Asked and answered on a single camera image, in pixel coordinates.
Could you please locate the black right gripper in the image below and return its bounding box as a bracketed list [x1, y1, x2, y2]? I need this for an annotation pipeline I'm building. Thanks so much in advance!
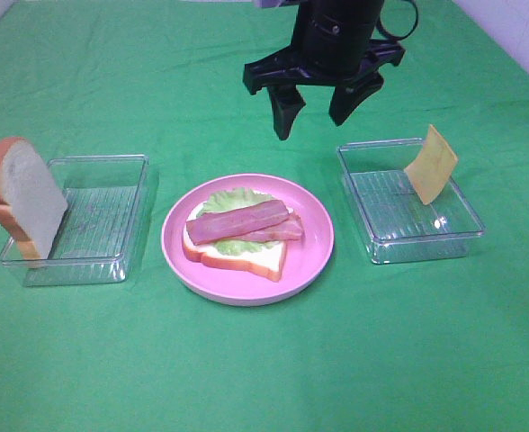
[243, 1, 405, 140]

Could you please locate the green lettuce leaf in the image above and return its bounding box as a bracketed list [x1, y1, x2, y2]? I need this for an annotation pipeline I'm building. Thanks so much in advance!
[193, 187, 282, 257]

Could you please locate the yellow cheese slice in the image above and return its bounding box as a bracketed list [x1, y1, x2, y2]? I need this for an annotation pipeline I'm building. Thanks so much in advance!
[404, 124, 458, 205]

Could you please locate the white bread slice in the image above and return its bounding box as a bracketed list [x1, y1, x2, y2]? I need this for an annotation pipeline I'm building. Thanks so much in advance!
[183, 205, 287, 282]
[0, 137, 67, 260]

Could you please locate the clear right plastic container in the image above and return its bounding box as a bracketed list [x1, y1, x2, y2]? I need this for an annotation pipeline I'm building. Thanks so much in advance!
[336, 138, 485, 264]

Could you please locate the clear plastic container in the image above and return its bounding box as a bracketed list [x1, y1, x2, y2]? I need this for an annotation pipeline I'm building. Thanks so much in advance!
[0, 155, 156, 287]
[336, 138, 485, 264]

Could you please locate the pink round plate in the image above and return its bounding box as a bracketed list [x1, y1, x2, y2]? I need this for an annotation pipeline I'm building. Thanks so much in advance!
[160, 173, 335, 306]

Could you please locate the clear left plastic container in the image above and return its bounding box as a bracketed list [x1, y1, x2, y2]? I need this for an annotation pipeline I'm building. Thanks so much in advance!
[0, 155, 156, 287]

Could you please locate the green tablecloth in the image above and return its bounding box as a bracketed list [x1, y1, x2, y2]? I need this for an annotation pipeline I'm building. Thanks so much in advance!
[0, 1, 529, 431]

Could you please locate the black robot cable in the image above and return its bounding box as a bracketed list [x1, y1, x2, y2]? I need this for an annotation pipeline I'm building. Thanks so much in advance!
[375, 0, 419, 41]

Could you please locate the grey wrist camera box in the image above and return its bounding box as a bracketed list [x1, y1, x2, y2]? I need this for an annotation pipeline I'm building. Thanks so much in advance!
[252, 0, 300, 9]

